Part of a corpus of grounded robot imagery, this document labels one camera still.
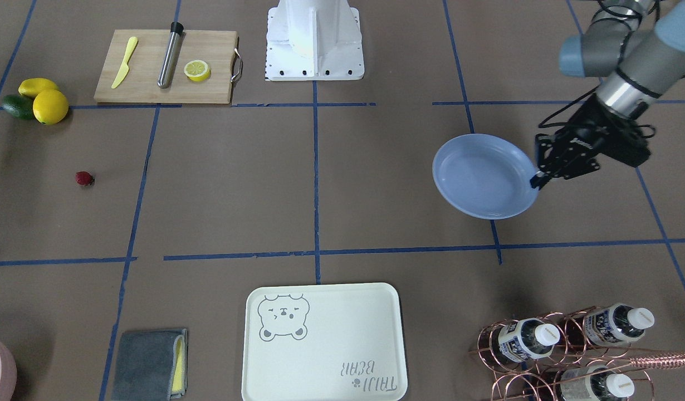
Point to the cream bear tray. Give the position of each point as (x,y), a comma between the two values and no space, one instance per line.
(324,342)

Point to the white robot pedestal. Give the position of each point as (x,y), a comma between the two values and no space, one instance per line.
(314,41)

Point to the yellow sponge cloth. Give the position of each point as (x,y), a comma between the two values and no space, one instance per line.
(179,382)

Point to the steel muddler black tip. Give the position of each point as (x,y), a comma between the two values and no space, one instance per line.
(171,56)

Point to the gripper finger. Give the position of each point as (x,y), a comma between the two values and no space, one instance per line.
(539,180)

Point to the copper wire bottle rack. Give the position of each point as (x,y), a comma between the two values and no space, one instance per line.
(542,379)

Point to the dark drink bottle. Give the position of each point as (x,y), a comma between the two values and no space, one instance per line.
(594,382)
(617,324)
(523,341)

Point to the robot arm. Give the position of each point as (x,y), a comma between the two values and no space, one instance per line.
(637,68)

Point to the oval yellow lemon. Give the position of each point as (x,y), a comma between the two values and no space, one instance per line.
(32,87)

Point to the green lime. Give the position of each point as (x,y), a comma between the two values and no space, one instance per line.
(18,106)

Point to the red strawberry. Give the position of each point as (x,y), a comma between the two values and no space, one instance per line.
(84,178)

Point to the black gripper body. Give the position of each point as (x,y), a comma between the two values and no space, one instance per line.
(591,132)

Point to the round yellow lemon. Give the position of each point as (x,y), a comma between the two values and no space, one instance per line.
(50,107)

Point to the dark drink bottle front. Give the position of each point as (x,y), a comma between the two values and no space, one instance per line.
(594,382)

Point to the yellow plastic knife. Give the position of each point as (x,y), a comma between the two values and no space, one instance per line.
(124,65)

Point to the grey folded cloth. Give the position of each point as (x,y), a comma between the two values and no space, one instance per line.
(145,364)

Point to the lemon half slice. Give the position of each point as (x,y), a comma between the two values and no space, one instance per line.
(197,70)

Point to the blue plate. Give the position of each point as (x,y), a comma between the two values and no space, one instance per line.
(484,176)

